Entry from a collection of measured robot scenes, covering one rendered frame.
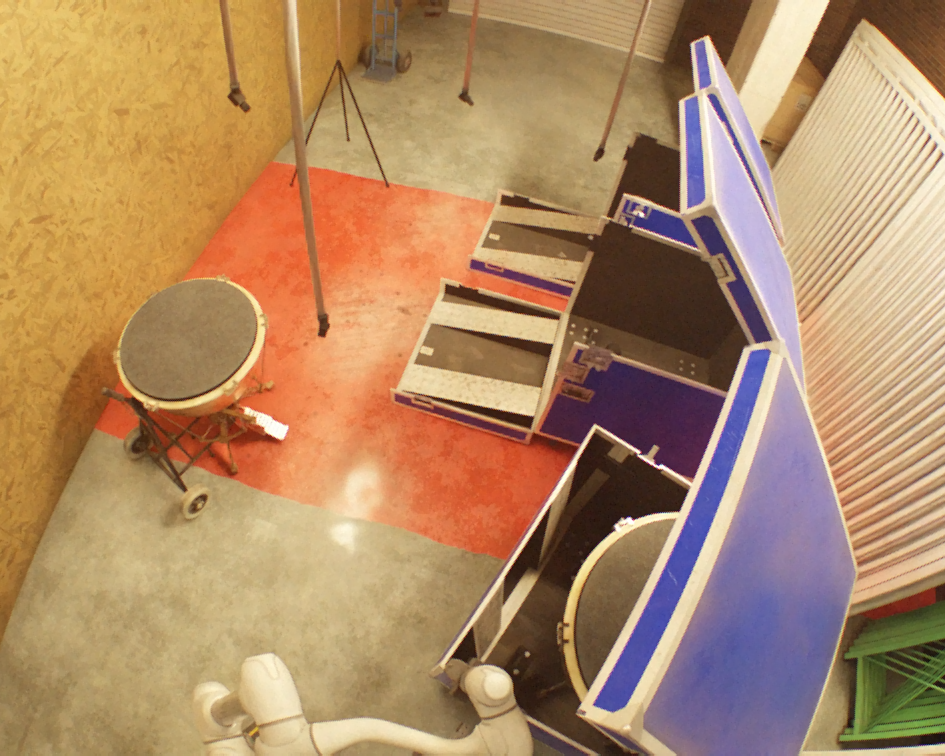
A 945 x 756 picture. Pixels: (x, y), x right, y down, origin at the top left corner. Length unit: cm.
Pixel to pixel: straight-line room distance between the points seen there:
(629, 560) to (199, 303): 209
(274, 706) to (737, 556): 117
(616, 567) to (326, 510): 156
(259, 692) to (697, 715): 105
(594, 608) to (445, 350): 196
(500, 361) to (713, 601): 240
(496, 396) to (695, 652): 217
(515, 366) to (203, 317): 178
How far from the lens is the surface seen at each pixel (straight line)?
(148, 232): 351
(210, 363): 241
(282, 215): 421
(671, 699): 111
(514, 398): 302
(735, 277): 195
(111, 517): 323
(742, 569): 127
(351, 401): 312
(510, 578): 262
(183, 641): 291
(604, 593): 186
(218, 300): 262
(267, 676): 155
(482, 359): 328
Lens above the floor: 270
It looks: 57 degrees down
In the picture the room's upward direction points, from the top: 12 degrees clockwise
